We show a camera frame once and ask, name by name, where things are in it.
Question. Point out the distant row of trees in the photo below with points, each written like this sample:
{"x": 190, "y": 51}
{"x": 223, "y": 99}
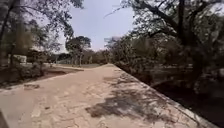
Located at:
{"x": 95, "y": 56}

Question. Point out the green grass field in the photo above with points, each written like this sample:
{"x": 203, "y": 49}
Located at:
{"x": 87, "y": 65}

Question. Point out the round-crowned green tree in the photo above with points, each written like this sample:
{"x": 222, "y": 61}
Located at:
{"x": 78, "y": 45}

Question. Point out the tan stone paved path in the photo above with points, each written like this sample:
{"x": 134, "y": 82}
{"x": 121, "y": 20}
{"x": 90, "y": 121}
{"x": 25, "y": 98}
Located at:
{"x": 76, "y": 96}

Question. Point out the brown bare earth ground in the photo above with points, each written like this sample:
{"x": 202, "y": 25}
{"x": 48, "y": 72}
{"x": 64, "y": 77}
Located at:
{"x": 50, "y": 72}

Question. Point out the pale stone kerb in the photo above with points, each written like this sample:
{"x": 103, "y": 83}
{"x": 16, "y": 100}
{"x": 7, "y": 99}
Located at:
{"x": 173, "y": 106}

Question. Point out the large dark tree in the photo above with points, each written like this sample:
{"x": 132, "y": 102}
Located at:
{"x": 181, "y": 36}

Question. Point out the green bushes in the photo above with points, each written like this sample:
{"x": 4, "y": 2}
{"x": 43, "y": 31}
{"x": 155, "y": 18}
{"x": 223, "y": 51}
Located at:
{"x": 23, "y": 71}

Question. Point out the dark shaded ground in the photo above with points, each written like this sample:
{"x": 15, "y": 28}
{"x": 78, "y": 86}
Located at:
{"x": 196, "y": 100}

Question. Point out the white low structure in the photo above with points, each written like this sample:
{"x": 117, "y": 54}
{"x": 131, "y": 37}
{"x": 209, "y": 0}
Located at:
{"x": 20, "y": 59}

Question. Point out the tall leaning tree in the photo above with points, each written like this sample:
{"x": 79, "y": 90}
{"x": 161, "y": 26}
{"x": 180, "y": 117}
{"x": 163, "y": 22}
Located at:
{"x": 20, "y": 30}

